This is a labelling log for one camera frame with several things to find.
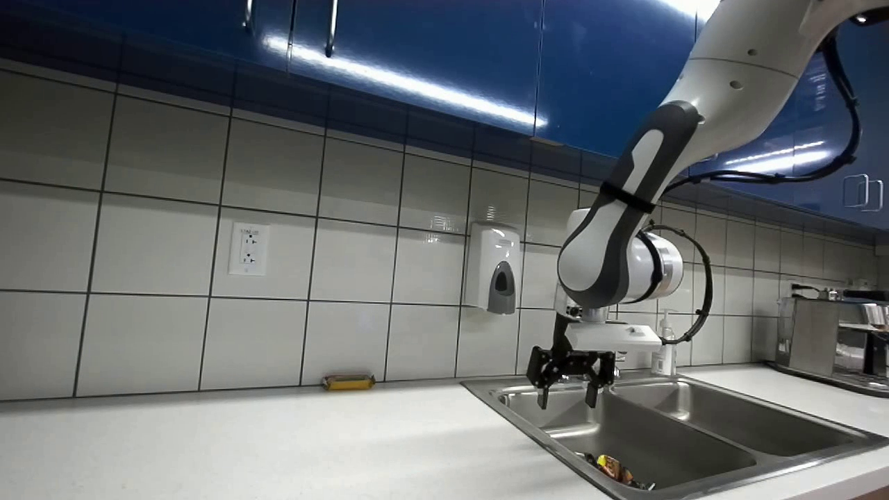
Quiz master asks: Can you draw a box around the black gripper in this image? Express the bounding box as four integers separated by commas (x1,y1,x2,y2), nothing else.
525,314,620,411

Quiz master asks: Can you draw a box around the stainless steel double sink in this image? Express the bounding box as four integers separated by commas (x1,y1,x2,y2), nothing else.
461,371,889,500

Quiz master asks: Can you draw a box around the clear pump soap bottle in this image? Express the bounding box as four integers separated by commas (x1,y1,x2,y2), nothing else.
659,314,680,377

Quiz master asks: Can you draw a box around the yellow sponge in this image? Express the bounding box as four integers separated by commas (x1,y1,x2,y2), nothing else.
319,370,377,393

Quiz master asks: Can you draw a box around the metal countertop appliance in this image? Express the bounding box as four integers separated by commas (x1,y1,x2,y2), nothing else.
775,281,889,399

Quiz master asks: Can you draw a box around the blue cabinet door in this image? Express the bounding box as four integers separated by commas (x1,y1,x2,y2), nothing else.
0,0,300,104
540,0,711,178
801,53,876,229
698,53,829,211
288,0,551,160

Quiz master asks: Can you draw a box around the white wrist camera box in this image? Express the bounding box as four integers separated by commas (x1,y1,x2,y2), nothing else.
561,317,668,374

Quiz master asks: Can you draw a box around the white wall soap dispenser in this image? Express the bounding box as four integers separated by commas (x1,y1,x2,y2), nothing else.
461,218,525,317

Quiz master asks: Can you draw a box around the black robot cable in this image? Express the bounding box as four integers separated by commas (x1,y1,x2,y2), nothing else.
648,29,865,346

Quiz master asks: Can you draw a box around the white wall outlet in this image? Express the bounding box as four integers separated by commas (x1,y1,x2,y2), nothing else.
229,218,273,278

